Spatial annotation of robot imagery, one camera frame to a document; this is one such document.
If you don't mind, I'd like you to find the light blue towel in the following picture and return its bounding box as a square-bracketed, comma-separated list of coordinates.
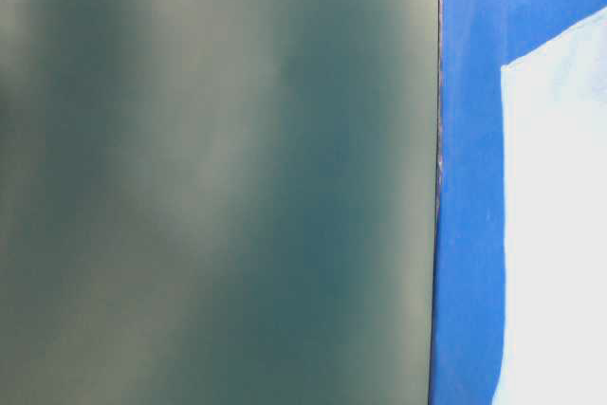
[493, 11, 606, 404]

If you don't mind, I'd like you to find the blue table cloth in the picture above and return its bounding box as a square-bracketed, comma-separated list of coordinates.
[429, 0, 606, 404]

